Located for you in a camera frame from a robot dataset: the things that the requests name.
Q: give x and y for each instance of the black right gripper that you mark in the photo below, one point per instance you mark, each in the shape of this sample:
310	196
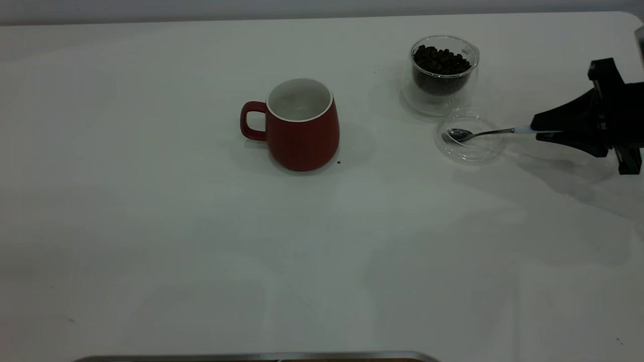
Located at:
626	115

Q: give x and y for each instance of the red ceramic mug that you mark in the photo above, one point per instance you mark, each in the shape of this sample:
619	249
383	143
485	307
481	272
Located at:
302	143

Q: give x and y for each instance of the clear round glass lid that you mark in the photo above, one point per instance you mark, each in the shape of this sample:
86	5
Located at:
473	153

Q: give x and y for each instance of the clear glass cup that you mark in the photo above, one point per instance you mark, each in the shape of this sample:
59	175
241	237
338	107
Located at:
437	103

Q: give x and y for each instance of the dark coffee beans pile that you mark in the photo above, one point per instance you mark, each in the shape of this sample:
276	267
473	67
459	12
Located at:
441	65

